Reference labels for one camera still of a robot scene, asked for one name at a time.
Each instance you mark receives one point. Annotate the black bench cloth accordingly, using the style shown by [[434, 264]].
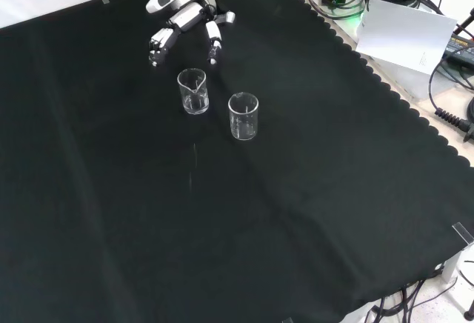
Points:
[[148, 208]]

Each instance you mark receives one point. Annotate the black power adapter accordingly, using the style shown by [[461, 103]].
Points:
[[461, 47]]

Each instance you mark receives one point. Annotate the clear glass beaker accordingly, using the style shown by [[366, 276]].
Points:
[[192, 104], [243, 130]]

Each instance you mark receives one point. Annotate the white bench leg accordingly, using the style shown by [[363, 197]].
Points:
[[464, 260]]

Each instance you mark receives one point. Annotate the pale white board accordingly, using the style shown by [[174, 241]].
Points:
[[403, 38]]

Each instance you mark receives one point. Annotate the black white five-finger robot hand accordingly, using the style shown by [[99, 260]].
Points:
[[187, 15]]

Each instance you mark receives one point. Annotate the white wrist camera shell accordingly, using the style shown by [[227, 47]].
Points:
[[157, 2]]

